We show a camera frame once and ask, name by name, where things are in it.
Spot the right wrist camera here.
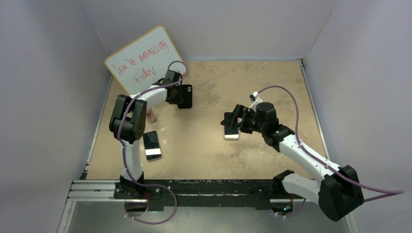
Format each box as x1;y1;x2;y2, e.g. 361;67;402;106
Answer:
249;91;263;112

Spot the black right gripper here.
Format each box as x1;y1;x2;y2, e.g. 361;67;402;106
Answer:
221;104;266;134

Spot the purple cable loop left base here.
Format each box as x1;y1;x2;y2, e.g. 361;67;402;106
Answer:
124;183;178;225

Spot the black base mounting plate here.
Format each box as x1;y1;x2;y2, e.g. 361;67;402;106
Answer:
114;179;302;211

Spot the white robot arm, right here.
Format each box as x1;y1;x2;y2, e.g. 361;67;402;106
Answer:
221;102;365;221

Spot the black phone case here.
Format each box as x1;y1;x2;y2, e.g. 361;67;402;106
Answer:
177;84;193;109

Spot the clear phone case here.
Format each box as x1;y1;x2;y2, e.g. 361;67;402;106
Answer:
223;126;240;140

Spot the pink capped bottle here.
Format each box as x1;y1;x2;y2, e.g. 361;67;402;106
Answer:
146;108;157;123

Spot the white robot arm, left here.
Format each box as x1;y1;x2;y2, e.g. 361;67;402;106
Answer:
109;69;186;199

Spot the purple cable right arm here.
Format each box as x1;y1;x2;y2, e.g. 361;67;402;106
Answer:
254;85;405;203

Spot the black smartphone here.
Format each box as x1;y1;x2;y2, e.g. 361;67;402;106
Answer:
143;131;162;162

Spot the whiteboard with red writing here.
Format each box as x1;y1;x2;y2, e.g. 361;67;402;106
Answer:
104;25;187;95

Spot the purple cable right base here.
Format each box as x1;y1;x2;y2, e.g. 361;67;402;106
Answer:
275;193;307;219

